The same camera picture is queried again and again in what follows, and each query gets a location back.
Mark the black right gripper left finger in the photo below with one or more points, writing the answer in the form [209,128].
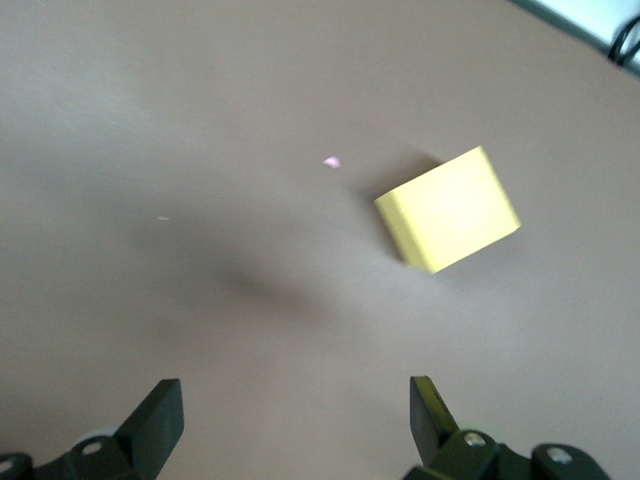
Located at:
[145,440]

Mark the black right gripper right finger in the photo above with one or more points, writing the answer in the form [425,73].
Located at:
[435,440]

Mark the yellow foam cube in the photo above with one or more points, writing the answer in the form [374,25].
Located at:
[450,215]

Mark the tiny pink foam crumb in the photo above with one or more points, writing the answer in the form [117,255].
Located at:
[332,162]

